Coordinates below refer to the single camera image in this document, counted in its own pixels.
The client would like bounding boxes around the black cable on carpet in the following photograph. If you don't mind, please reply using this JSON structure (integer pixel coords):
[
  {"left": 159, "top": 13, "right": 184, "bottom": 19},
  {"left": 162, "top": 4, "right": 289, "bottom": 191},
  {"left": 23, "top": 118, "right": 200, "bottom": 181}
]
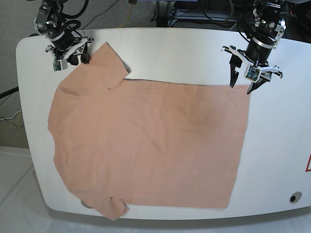
[{"left": 82, "top": 0, "right": 122, "bottom": 32}]

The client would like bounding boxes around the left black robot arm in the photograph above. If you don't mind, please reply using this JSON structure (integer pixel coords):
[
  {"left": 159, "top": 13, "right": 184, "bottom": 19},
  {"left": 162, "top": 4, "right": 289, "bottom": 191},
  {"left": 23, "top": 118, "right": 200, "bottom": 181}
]
[{"left": 222, "top": 0, "right": 286, "bottom": 94}]

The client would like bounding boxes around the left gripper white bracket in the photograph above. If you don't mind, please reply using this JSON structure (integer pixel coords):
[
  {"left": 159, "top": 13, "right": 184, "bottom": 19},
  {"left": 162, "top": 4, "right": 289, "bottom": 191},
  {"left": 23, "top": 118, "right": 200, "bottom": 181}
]
[{"left": 222, "top": 37, "right": 283, "bottom": 95}]

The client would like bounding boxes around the peach orange T-shirt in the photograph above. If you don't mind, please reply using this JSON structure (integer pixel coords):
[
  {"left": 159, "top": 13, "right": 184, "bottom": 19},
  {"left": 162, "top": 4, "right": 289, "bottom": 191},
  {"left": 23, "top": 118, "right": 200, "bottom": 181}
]
[{"left": 48, "top": 44, "right": 250, "bottom": 220}]

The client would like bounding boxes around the table grommet hole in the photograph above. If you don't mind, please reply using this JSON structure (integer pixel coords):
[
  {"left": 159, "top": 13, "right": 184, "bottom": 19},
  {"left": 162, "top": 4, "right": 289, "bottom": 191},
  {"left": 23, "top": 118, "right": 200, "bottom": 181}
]
[
  {"left": 81, "top": 200, "right": 92, "bottom": 209},
  {"left": 289, "top": 192, "right": 302, "bottom": 203}
]

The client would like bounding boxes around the black table leg left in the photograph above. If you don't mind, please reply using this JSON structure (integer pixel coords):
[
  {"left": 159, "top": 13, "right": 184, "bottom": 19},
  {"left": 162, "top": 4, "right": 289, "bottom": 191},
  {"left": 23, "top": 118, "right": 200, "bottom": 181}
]
[{"left": 0, "top": 86, "right": 19, "bottom": 99}]

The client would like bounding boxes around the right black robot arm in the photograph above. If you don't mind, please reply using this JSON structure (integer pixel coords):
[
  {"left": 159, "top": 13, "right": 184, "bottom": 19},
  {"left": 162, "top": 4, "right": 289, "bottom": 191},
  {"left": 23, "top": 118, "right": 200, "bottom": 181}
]
[{"left": 34, "top": 0, "right": 94, "bottom": 71}]

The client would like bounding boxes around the yellow cable on floor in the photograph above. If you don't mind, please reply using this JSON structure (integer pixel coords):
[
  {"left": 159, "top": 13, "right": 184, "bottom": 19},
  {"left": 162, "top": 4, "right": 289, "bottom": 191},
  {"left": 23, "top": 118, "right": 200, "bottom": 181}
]
[{"left": 0, "top": 113, "right": 23, "bottom": 130}]

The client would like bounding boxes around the red triangle sticker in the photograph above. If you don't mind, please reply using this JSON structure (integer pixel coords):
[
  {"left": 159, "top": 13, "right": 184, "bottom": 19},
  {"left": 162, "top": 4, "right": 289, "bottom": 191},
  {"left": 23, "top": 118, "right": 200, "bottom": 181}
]
[{"left": 306, "top": 155, "right": 311, "bottom": 172}]

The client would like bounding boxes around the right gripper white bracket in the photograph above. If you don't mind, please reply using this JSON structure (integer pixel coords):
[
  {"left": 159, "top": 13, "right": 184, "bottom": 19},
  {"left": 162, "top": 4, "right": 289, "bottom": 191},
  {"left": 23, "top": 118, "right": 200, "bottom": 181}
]
[{"left": 45, "top": 31, "right": 94, "bottom": 66}]

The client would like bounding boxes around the left table grommet hole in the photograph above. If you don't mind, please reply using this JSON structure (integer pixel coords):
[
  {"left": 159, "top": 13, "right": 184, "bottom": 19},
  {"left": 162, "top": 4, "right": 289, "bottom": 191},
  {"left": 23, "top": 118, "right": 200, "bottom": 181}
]
[{"left": 81, "top": 200, "right": 92, "bottom": 209}]

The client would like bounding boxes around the black metal equipment frame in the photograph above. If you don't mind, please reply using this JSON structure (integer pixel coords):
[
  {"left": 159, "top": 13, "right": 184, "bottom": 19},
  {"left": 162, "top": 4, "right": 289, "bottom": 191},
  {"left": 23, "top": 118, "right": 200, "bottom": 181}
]
[{"left": 152, "top": 0, "right": 311, "bottom": 43}]

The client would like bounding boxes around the right table grommet hole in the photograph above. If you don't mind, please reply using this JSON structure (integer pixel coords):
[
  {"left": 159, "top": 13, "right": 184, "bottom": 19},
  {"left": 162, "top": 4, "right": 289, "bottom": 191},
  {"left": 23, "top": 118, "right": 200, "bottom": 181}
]
[{"left": 289, "top": 192, "right": 302, "bottom": 203}]

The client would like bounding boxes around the white cable on floor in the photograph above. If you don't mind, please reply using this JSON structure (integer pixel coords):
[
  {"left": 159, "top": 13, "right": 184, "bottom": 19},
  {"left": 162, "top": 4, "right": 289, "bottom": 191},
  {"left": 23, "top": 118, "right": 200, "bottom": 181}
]
[{"left": 0, "top": 110, "right": 22, "bottom": 121}]

